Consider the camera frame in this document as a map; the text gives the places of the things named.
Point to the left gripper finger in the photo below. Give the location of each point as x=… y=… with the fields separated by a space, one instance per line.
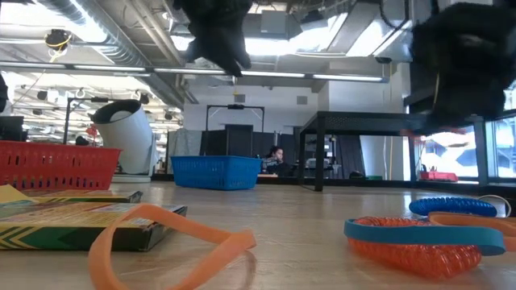
x=242 y=52
x=225 y=56

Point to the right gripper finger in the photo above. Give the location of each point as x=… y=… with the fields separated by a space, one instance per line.
x=463 y=106

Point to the orange silicone wristband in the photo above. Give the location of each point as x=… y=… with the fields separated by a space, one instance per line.
x=463 y=219
x=238 y=243

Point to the blue silicone wristband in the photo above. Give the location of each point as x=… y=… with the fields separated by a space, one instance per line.
x=423 y=233

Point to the yellow green crayon box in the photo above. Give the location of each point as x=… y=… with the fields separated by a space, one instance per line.
x=60 y=225
x=101 y=196

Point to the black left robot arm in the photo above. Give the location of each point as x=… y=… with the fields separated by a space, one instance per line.
x=2 y=92

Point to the red background tray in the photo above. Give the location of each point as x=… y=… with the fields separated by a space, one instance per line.
x=438 y=176

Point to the black partition panels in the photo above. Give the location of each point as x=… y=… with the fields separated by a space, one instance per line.
x=240 y=137

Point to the grey cloth cover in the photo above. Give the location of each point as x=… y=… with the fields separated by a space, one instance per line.
x=183 y=143

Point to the black mesh metal shelf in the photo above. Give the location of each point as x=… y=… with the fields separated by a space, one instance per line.
x=363 y=121

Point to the person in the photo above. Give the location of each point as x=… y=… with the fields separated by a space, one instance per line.
x=276 y=155
x=81 y=141

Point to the blue plastic basket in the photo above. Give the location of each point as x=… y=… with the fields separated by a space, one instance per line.
x=215 y=173

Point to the red hanging object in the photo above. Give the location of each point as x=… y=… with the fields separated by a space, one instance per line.
x=92 y=130

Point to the red plastic basket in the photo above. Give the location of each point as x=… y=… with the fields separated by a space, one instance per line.
x=60 y=165

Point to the dark monitor screen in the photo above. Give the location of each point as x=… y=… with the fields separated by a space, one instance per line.
x=12 y=129

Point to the black ceiling dome camera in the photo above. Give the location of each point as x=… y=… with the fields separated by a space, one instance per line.
x=57 y=39

